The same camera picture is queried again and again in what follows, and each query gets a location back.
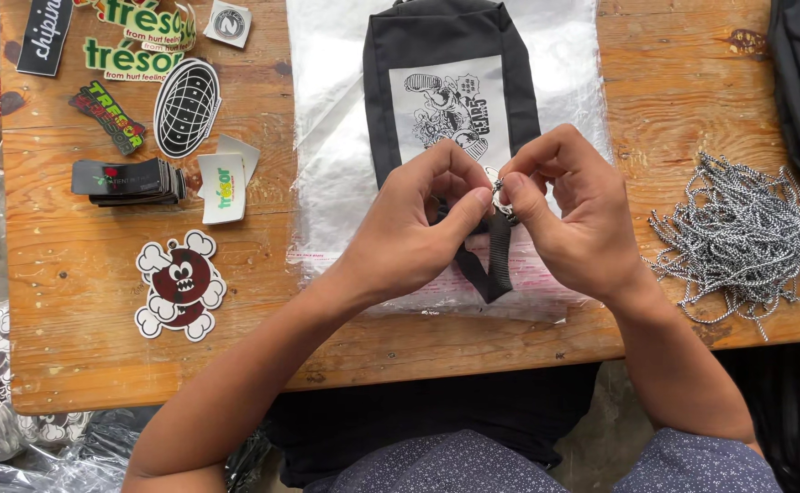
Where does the person's right hand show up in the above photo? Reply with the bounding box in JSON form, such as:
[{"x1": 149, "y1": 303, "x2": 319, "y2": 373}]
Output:
[{"x1": 498, "y1": 123, "x2": 649, "y2": 305}]

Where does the person's left hand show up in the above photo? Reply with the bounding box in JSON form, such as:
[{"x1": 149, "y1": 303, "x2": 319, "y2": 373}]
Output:
[{"x1": 328, "y1": 139, "x2": 495, "y2": 310}]

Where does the black white braided cord loop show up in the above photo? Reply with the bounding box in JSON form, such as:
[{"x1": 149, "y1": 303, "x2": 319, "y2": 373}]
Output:
[{"x1": 484, "y1": 166, "x2": 519, "y2": 224}]

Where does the stack of clear plastic sleeves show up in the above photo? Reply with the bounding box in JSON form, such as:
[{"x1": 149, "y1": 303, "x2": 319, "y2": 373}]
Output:
[{"x1": 285, "y1": 0, "x2": 614, "y2": 323}]

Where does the black bag with printed patch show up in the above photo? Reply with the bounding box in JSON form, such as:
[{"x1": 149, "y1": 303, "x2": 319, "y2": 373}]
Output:
[{"x1": 362, "y1": 0, "x2": 543, "y2": 305}]

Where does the plain white tag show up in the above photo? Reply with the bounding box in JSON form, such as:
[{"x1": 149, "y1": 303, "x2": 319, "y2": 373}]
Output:
[{"x1": 216, "y1": 133, "x2": 261, "y2": 186}]

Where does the white tag green lettering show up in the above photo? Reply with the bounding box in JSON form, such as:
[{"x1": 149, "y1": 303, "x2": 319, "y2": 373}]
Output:
[{"x1": 197, "y1": 153, "x2": 247, "y2": 226}]

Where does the red skull crossbones sticker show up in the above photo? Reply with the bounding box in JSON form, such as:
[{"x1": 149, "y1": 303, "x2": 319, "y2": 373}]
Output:
[{"x1": 134, "y1": 230, "x2": 227, "y2": 342}]

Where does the blue dotted shirt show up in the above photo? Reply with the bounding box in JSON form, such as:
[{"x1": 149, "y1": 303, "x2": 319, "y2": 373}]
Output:
[{"x1": 303, "y1": 428, "x2": 784, "y2": 493}]

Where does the black oval globe sticker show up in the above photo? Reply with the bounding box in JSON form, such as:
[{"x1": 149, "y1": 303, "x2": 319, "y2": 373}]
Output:
[{"x1": 153, "y1": 58, "x2": 222, "y2": 160}]

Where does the white square sticker round logo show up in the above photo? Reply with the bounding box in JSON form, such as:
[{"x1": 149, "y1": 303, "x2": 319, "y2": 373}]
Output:
[{"x1": 203, "y1": 0, "x2": 253, "y2": 49}]

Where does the stack of black cards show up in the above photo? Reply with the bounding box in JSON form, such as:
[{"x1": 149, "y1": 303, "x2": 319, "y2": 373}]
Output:
[{"x1": 71, "y1": 157, "x2": 187, "y2": 208}]

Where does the black green red lettering sticker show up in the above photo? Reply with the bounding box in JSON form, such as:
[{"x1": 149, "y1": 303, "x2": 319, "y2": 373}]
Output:
[{"x1": 68, "y1": 80, "x2": 147, "y2": 156}]

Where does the green lettering sticker red accent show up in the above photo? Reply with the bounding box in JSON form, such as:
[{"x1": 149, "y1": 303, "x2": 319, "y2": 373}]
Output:
[{"x1": 74, "y1": 0, "x2": 197, "y2": 54}]

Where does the heap of clear plastic wrap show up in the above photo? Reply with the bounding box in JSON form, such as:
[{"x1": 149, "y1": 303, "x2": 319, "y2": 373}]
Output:
[{"x1": 0, "y1": 405, "x2": 272, "y2": 493}]

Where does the black rectangular sticker white lettering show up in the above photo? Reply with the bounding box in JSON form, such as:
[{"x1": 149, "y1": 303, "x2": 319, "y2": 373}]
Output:
[{"x1": 16, "y1": 0, "x2": 74, "y2": 78}]

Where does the pile of black white cords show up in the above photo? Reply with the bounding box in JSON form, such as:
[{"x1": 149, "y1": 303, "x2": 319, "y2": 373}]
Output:
[{"x1": 642, "y1": 152, "x2": 800, "y2": 342}]

